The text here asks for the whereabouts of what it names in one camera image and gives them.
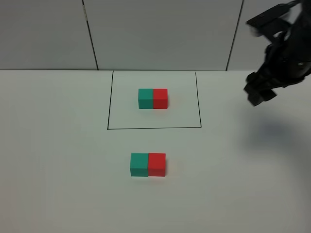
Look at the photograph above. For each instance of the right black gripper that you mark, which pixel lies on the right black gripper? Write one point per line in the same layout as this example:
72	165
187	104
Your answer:
286	63

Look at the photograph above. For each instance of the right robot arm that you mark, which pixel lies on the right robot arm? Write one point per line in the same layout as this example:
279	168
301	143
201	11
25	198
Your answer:
300	21

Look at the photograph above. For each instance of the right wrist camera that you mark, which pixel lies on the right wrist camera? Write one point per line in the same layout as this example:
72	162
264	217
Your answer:
280	12

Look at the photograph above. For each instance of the green template block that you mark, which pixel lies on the green template block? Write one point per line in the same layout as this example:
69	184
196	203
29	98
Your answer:
145	98

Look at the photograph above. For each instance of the red template block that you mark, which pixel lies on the red template block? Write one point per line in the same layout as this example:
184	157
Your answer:
160	98

